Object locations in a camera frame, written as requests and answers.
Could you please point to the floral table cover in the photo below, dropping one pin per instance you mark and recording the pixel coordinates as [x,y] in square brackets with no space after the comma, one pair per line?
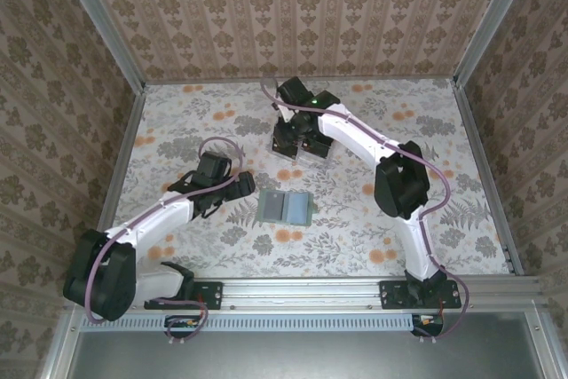
[310,263]

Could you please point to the aluminium frame post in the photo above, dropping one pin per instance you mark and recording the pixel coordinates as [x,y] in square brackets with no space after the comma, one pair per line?
[104,24]
[490,24]

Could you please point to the aluminium table side rail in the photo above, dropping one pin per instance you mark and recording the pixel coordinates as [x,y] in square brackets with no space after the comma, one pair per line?
[473,130]
[127,130]

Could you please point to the grey metal panel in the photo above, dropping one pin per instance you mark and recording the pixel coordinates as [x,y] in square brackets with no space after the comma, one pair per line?
[302,357]

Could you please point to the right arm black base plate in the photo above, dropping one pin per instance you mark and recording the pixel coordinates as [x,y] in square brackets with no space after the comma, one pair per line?
[390,297]

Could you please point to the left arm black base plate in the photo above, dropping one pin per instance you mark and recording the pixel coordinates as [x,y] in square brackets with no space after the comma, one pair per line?
[213,294]

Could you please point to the black connector board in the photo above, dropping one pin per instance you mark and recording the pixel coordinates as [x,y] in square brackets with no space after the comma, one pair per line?
[182,326]
[428,326]

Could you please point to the aluminium table end rail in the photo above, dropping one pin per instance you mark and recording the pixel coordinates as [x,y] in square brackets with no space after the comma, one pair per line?
[222,80]

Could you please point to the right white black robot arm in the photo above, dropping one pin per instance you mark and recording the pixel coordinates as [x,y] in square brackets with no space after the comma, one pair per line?
[355,135]

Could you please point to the aluminium mounting rail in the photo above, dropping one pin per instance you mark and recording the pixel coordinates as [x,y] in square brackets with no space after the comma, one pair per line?
[302,292]

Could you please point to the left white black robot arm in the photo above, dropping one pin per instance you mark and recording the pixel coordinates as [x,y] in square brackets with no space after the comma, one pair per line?
[151,223]

